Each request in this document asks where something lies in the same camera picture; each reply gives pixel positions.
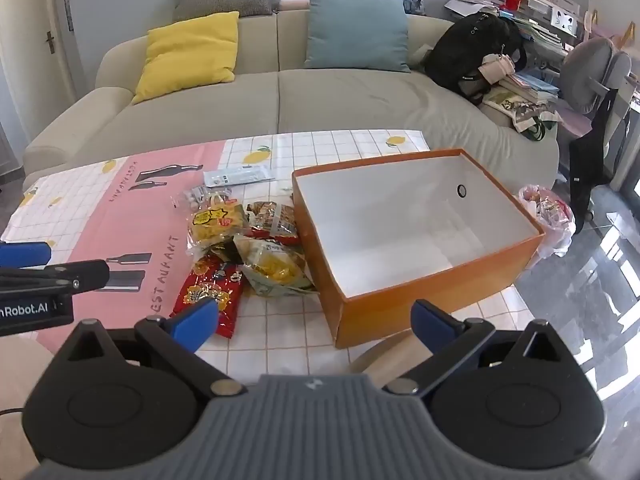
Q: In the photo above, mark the black garment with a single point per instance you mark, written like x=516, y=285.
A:
x=590, y=170

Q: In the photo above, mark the grey desk chair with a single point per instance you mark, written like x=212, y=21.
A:
x=592, y=67

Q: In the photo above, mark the beige sofa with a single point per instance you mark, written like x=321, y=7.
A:
x=350, y=100

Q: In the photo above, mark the white door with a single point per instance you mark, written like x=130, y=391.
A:
x=30, y=50

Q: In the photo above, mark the brown snack bag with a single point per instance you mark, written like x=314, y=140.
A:
x=272, y=220

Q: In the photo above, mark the light blue pillow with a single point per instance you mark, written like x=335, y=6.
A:
x=356, y=30

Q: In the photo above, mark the black backpack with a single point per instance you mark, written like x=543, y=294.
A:
x=467, y=50

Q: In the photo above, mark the red snack bag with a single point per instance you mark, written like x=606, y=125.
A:
x=220, y=285

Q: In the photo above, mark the trash bin with pink bag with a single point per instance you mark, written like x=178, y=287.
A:
x=547, y=215

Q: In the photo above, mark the printed tote bag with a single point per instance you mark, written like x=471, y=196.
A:
x=515, y=110

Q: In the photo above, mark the clear candy packet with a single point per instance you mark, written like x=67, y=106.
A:
x=197, y=196

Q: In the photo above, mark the lemon-print pink tablecloth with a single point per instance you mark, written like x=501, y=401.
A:
x=120, y=210

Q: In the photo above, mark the orange cardboard box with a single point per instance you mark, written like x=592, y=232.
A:
x=425, y=220

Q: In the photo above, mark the yellow-green snack bag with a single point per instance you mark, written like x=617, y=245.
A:
x=272, y=265

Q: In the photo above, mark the cluttered white shelf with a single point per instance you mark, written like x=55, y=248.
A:
x=540, y=5

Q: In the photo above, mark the yellow pillow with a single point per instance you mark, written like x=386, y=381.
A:
x=187, y=55

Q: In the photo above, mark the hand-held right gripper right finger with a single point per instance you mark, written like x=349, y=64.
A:
x=429, y=322

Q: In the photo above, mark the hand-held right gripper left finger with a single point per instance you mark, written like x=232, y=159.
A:
x=196, y=321

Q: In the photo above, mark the white flat packet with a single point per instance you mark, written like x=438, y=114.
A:
x=237, y=176

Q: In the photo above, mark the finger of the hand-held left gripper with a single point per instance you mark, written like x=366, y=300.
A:
x=25, y=254
x=75, y=277

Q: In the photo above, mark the yellow snack bag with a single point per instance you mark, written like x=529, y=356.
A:
x=215, y=222

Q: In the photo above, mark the stack of books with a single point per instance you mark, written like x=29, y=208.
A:
x=532, y=85

